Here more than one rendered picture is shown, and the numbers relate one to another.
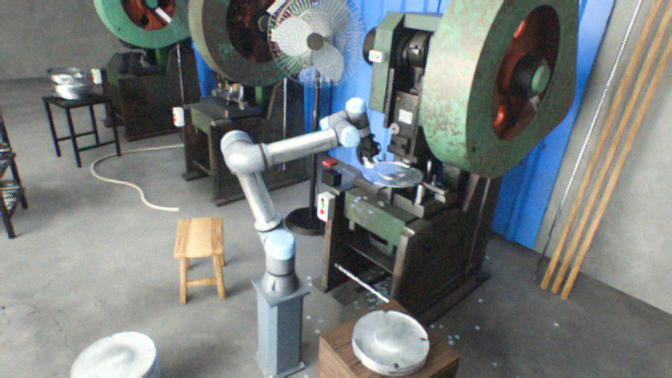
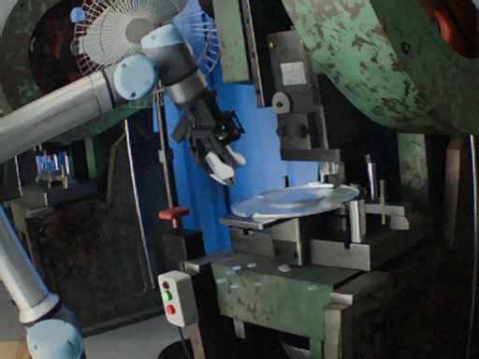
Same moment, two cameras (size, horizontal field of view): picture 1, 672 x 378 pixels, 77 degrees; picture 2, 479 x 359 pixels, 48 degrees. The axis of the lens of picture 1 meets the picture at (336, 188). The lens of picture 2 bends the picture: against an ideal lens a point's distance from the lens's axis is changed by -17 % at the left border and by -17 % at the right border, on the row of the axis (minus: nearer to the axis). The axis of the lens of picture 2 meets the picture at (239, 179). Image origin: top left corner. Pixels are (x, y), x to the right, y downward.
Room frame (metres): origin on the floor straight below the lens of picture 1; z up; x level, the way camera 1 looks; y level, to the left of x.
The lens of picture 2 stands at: (0.49, -0.26, 1.07)
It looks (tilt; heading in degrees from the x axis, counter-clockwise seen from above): 9 degrees down; 5
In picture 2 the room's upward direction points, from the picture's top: 7 degrees counter-clockwise
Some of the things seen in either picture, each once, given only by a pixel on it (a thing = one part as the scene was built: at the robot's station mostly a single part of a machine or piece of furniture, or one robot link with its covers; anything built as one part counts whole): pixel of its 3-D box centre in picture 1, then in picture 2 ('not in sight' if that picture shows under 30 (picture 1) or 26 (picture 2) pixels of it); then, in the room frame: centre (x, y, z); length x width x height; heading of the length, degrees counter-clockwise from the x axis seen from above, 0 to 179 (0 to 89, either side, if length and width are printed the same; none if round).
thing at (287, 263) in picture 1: (280, 250); (59, 357); (1.40, 0.20, 0.62); 0.13 x 0.12 x 0.14; 22
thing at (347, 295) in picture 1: (376, 281); not in sight; (1.87, -0.26, 0.14); 0.59 x 0.10 x 0.05; 135
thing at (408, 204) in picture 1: (405, 187); (336, 231); (1.97, -0.36, 0.68); 0.45 x 0.30 x 0.06; 45
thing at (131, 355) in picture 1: (114, 361); not in sight; (1.13, 0.80, 0.24); 0.29 x 0.29 x 0.01
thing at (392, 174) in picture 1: (391, 173); (297, 199); (1.88, -0.27, 0.78); 0.29 x 0.29 x 0.01
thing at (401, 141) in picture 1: (410, 120); (308, 83); (1.94, -0.33, 1.04); 0.17 x 0.15 x 0.30; 135
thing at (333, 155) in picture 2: (411, 153); (330, 154); (1.97, -0.36, 0.86); 0.20 x 0.16 x 0.05; 45
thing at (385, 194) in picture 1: (383, 188); (284, 234); (1.84, -0.23, 0.72); 0.25 x 0.14 x 0.14; 135
